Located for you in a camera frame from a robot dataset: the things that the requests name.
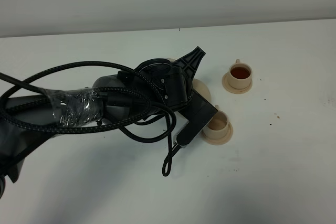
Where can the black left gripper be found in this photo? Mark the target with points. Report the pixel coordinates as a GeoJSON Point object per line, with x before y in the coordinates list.
{"type": "Point", "coordinates": [167, 81]}

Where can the beige ceramic teapot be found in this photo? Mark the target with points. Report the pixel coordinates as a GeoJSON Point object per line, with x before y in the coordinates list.
{"type": "Point", "coordinates": [202, 89]}

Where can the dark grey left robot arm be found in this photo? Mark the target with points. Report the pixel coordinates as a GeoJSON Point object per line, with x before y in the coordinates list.
{"type": "Point", "coordinates": [31, 115]}

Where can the beige teapot saucer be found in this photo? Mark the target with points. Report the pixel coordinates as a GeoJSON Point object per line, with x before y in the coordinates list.
{"type": "Point", "coordinates": [171, 59]}

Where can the beige far cup saucer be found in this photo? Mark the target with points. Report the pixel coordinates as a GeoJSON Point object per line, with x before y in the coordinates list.
{"type": "Point", "coordinates": [230, 89]}

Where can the beige cup saucer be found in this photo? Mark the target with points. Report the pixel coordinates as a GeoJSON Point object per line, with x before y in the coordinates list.
{"type": "Point", "coordinates": [220, 140]}
{"type": "Point", "coordinates": [230, 89]}

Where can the beige far teacup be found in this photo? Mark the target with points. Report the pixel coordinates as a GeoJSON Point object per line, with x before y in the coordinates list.
{"type": "Point", "coordinates": [239, 75]}

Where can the beige teacup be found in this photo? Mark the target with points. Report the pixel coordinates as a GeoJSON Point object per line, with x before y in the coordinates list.
{"type": "Point", "coordinates": [239, 75]}
{"type": "Point", "coordinates": [218, 127]}

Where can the beige near teacup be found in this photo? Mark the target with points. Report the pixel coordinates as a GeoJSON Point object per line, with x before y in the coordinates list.
{"type": "Point", "coordinates": [218, 127]}

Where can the beige near cup saucer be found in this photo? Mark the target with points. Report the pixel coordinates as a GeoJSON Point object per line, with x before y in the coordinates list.
{"type": "Point", "coordinates": [220, 140]}

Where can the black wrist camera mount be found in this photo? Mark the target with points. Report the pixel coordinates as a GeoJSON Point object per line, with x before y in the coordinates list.
{"type": "Point", "coordinates": [198, 112]}

